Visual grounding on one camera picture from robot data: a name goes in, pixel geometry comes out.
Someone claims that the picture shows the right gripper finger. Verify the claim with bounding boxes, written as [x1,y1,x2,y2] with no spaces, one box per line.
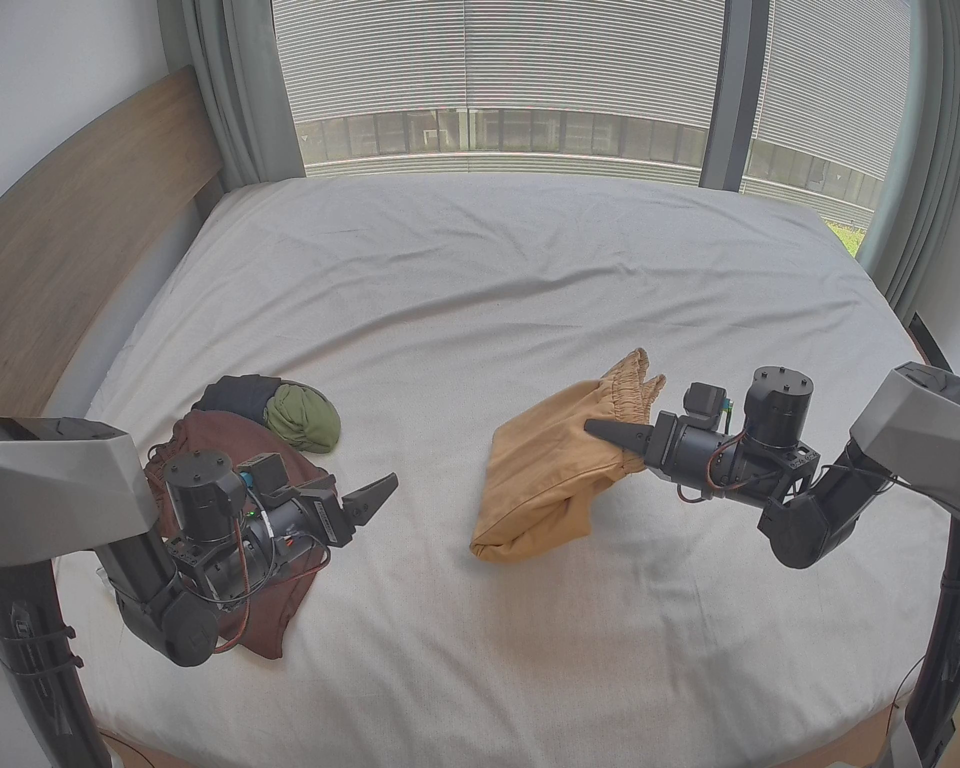
[582,418,657,456]

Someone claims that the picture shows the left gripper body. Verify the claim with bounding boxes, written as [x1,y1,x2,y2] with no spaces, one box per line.
[258,483,358,560]

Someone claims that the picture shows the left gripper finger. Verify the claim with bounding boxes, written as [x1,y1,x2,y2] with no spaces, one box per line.
[341,471,399,528]

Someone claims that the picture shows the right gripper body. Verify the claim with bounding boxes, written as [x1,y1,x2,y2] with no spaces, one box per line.
[643,408,740,492]

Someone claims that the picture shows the tan shorts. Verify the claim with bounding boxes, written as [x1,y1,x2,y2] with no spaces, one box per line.
[470,347,669,564]

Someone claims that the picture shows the bed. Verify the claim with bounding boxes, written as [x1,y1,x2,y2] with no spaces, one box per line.
[0,63,960,768]

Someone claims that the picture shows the green garment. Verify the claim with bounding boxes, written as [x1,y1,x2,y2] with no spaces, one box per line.
[264,382,342,456]

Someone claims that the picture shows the brown shorts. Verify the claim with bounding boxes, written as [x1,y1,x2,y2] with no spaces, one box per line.
[146,410,331,661]

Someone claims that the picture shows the black garment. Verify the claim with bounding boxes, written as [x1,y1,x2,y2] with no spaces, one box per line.
[191,375,282,429]

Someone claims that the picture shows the grey-green curtain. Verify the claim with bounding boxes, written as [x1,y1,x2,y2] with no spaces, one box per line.
[157,0,307,192]
[855,0,960,320]

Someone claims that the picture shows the window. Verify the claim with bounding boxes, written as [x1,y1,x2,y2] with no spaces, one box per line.
[270,0,912,260]

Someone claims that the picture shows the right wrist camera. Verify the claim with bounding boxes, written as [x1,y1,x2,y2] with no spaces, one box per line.
[681,382,732,435]

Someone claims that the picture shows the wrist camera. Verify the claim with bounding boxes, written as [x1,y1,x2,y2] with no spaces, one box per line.
[238,452,290,500]
[681,382,732,435]

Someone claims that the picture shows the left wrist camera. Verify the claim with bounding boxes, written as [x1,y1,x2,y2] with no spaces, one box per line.
[238,452,290,500]

